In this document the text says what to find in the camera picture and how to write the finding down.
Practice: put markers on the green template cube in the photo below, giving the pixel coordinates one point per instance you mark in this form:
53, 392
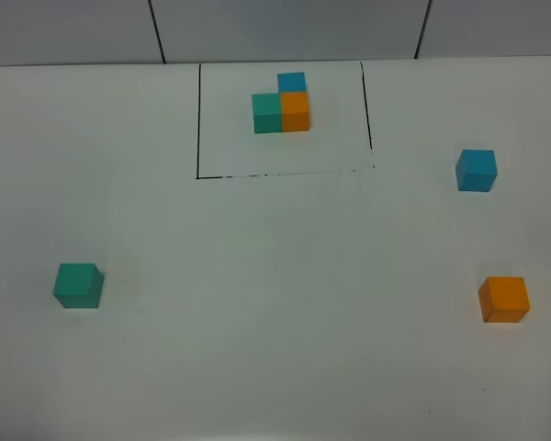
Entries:
267, 113

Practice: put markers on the orange template cube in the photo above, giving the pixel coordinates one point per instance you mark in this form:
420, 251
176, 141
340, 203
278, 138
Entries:
295, 111

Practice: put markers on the blue template cube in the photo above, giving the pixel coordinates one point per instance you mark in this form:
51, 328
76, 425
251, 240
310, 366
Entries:
291, 82

